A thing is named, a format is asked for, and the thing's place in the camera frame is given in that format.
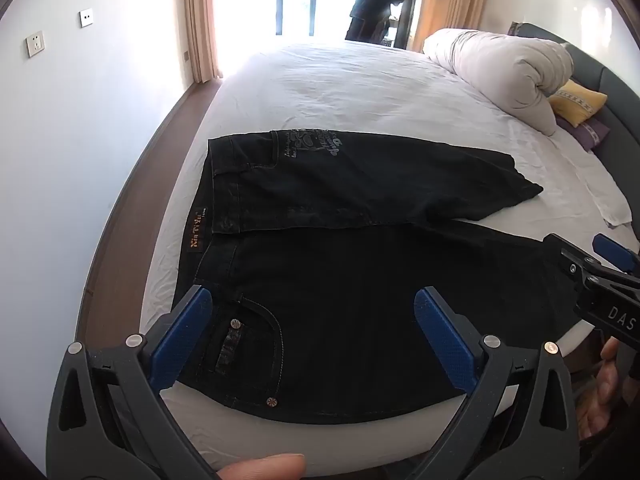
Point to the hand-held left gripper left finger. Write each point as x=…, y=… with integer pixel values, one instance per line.
x=180, y=340

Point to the yellow patterned pillow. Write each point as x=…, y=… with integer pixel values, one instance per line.
x=577, y=101

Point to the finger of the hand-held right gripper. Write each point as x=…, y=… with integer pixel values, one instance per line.
x=567, y=255
x=612, y=250

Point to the person's right hand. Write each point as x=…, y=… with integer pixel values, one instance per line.
x=602, y=390

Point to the person's left hand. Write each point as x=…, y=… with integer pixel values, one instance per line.
x=265, y=467

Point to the purple pillow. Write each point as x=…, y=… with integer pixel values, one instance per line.
x=587, y=131

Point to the rolled white duvet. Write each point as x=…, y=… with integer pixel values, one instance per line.
x=500, y=67

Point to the black hanging garment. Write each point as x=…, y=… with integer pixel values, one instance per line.
x=375, y=10

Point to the bed with white sheet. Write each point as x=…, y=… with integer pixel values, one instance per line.
x=320, y=85

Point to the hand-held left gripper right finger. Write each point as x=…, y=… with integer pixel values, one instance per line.
x=445, y=340

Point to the white wall socket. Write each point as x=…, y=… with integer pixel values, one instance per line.
x=86, y=18
x=35, y=43

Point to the dark grey padded headboard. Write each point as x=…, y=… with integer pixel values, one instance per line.
x=612, y=85

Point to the black denim pants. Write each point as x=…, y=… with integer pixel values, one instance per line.
x=350, y=280

